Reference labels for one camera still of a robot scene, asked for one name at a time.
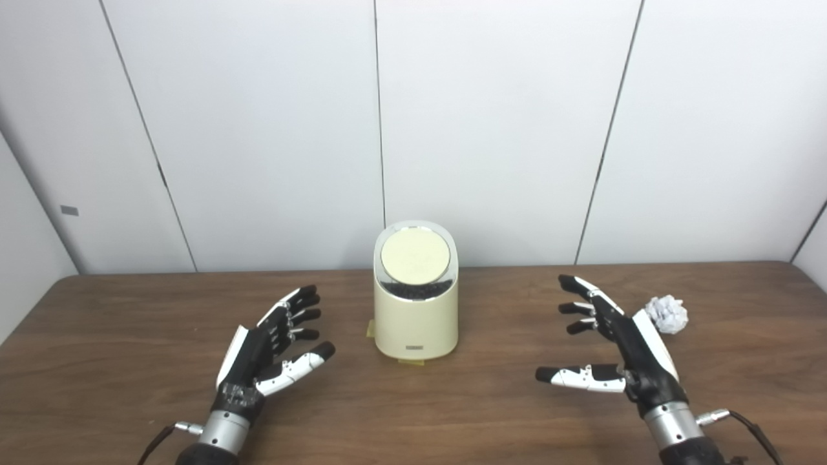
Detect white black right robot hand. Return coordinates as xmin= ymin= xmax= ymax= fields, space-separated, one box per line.
xmin=535 ymin=274 xmax=689 ymax=418

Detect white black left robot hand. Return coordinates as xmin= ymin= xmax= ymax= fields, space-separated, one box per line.
xmin=215 ymin=285 xmax=337 ymax=422

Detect white paper ball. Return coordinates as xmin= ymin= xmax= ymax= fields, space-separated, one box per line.
xmin=645 ymin=295 xmax=689 ymax=335

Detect cream-colored bin body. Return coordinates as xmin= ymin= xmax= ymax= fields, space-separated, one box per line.
xmin=373 ymin=220 xmax=460 ymax=361

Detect round cream bin lid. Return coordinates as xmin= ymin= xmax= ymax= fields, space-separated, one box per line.
xmin=380 ymin=227 xmax=452 ymax=285

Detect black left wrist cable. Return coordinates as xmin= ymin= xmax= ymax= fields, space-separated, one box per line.
xmin=137 ymin=422 xmax=205 ymax=465

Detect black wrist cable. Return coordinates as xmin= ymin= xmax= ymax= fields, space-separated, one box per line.
xmin=696 ymin=409 xmax=784 ymax=465
xmin=137 ymin=422 xmax=205 ymax=465

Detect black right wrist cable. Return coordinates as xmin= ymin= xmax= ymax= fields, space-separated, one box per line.
xmin=696 ymin=409 xmax=784 ymax=465

